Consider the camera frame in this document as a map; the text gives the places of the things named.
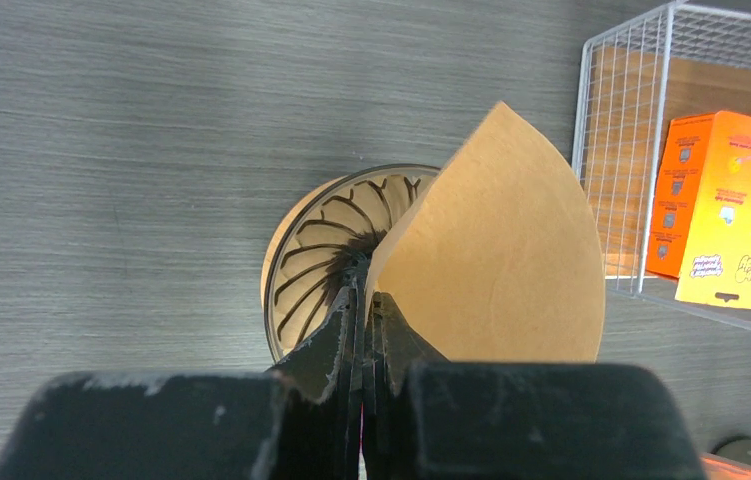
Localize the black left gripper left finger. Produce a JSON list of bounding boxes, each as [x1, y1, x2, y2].
[[0, 274, 359, 479]]

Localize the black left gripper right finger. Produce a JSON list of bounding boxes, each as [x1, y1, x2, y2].
[[362, 293, 705, 479]]

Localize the wooden ring holder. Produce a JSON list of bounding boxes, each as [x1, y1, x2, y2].
[[259, 175, 350, 319]]

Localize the brown paper filter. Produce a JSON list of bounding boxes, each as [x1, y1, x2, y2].
[[367, 102, 606, 362]]

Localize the dark transparent dripper cone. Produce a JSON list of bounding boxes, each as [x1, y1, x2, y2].
[[262, 163, 439, 361]]

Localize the orange box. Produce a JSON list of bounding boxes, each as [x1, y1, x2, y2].
[[645, 110, 751, 310]]

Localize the white wire wooden shelf rack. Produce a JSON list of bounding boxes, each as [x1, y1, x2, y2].
[[572, 1, 751, 331]]

